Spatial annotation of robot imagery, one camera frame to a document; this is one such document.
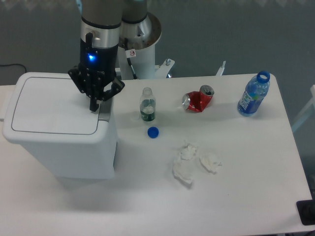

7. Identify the white frame at right edge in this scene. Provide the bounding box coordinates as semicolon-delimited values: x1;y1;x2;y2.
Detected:
291;85;315;133

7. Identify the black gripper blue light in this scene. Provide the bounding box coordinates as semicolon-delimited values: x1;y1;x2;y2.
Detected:
68;41;125;112

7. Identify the crumpled white tissue lower left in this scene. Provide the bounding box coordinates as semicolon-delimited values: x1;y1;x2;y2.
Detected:
172;159;193;185

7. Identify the black cable on pedestal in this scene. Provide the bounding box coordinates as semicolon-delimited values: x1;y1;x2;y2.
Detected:
124;38;138;80

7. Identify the crumpled white tissue right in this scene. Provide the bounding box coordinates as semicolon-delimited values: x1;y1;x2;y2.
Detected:
199;152;222;174

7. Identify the blue plastic water bottle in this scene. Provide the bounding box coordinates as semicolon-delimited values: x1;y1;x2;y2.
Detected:
237;71;270;117

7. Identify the crumpled white tissue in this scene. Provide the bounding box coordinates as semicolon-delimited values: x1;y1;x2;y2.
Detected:
172;159;193;185
180;140;197;161
199;152;222;174

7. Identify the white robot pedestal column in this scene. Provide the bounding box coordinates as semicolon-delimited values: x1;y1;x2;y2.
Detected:
118;12;161;80

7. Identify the white trash can lid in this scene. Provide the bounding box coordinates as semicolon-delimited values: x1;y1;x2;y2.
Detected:
10;76;101;135

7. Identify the crushed red soda can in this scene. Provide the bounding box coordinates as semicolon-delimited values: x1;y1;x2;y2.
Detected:
182;85;215;113

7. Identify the blue bottle cap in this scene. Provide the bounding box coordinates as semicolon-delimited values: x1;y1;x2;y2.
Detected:
147;126;159;139

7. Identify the crumpled white tissue upper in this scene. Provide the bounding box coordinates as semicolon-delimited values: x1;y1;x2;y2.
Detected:
180;140;197;161

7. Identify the black device at table corner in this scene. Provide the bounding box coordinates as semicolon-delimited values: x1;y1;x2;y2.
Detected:
296;200;315;226

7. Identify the clear green-label plastic bottle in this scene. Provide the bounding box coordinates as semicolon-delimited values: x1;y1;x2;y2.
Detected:
140;87;156;121

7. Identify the white table support frame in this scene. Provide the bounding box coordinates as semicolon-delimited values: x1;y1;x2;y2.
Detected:
115;58;227;80

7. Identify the white plastic trash can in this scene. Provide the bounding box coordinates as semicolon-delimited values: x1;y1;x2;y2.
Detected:
2;72;118;179

